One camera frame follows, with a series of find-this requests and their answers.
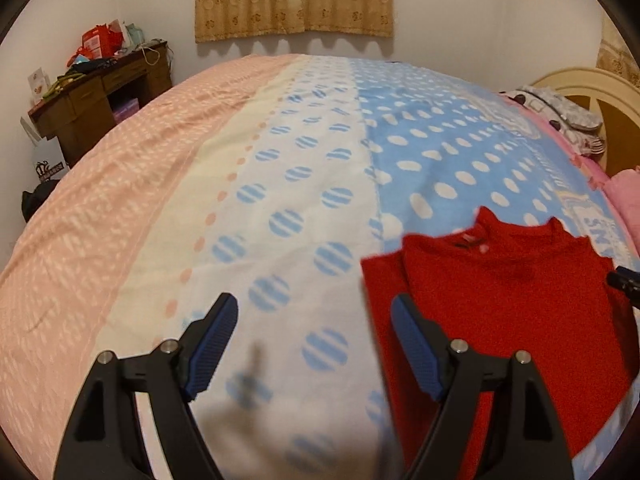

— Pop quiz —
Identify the red knitted sweater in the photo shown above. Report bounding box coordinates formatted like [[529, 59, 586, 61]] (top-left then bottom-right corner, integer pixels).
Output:
[[361, 208, 639, 463]]

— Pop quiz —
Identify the pink fluffy blanket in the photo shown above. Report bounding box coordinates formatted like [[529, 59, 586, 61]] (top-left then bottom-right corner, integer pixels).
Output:
[[603, 167, 640, 235]]

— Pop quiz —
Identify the grey patterned pillow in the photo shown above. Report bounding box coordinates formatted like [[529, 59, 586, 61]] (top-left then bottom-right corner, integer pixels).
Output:
[[502, 86, 605, 157]]

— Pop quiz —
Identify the cream wooden headboard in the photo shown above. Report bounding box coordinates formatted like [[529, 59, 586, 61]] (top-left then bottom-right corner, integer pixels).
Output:
[[533, 67, 640, 177]]

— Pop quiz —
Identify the black bag on floor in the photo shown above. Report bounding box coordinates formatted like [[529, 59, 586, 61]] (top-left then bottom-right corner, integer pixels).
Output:
[[21, 179, 60, 222]]

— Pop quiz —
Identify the white paper bag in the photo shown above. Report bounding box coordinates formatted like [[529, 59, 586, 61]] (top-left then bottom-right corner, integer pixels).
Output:
[[21, 117, 70, 183]]

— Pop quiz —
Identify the pink blue patterned bedspread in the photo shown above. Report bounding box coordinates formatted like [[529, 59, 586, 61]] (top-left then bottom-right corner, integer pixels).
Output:
[[1, 55, 639, 479]]

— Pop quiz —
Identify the dark wooden desk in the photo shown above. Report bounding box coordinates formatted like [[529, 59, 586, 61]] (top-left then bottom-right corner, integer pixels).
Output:
[[28, 40, 172, 166]]

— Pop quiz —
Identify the white card on desk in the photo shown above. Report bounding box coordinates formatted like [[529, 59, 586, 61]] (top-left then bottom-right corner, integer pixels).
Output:
[[28, 68, 50, 104]]

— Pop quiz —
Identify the red gift box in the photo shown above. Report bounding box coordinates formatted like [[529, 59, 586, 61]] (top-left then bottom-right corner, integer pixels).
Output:
[[81, 24, 124, 60]]

